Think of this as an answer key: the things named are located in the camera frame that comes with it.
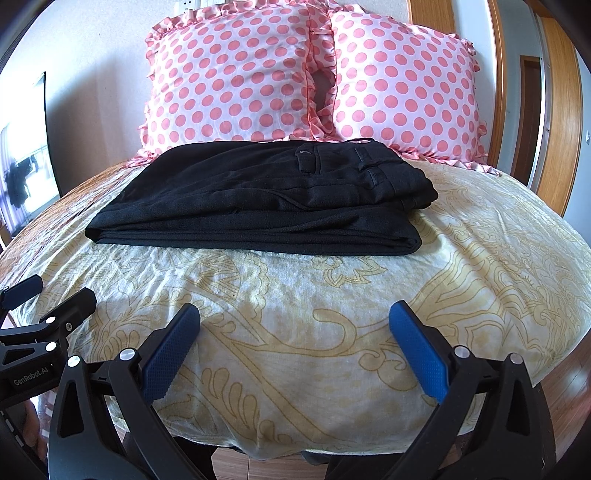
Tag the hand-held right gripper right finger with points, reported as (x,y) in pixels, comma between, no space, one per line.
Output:
(418,353)

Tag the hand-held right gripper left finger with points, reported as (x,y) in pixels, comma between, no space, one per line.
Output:
(168,355)

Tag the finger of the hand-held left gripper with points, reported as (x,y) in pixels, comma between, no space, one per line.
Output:
(23,290)
(74,309)

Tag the black pants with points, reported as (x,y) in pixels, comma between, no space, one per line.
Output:
(254,207)

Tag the brown woven bed mat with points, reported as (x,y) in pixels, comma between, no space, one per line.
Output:
(60,203)

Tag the cream patterned bedsheet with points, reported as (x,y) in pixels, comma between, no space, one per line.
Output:
(323,323)

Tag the window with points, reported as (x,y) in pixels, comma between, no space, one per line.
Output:
(23,152)

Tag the dark brown door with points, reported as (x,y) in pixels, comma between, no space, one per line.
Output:
(530,120)

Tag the pink polka dot pillow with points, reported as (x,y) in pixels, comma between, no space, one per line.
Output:
(221,78)
(406,87)

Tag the wooden headboard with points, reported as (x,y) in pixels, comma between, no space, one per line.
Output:
(431,16)

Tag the wooden door frame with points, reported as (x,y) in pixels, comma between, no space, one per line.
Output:
(558,115)

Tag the white wall socket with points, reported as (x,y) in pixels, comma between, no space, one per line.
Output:
(203,4)

